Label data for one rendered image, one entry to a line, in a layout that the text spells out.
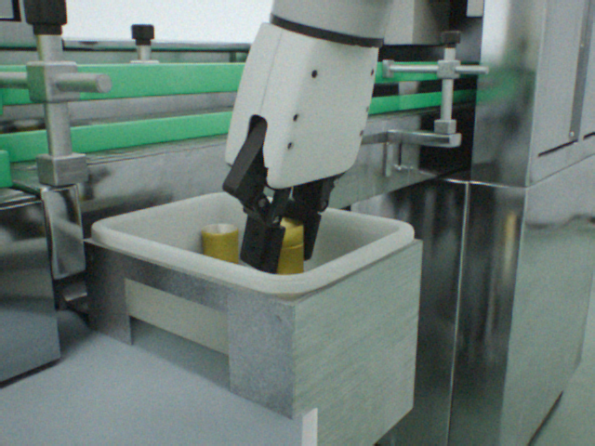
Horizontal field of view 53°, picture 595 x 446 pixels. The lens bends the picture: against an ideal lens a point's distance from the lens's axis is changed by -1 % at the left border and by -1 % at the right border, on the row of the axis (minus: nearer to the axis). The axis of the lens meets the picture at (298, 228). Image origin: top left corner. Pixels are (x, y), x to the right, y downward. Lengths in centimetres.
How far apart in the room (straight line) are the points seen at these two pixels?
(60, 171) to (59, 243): 5
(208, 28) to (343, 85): 55
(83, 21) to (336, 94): 46
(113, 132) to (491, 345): 87
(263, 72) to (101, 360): 25
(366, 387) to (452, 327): 81
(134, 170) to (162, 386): 24
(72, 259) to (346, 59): 24
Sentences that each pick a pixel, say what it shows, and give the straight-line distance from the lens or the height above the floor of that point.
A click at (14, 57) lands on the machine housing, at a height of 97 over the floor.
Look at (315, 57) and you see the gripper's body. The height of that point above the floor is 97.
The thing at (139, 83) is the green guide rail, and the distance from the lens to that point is 63.
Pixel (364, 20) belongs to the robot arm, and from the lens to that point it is 37.
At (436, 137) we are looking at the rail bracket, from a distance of 94.
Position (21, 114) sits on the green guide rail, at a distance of 57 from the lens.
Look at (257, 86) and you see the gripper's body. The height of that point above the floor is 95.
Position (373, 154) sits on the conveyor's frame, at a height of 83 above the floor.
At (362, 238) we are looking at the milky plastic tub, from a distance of 51.
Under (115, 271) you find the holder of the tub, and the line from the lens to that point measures 49.
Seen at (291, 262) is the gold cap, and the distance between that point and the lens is 44.
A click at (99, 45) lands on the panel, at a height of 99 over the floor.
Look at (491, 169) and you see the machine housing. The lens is 115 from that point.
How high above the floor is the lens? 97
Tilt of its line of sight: 16 degrees down
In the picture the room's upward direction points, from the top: straight up
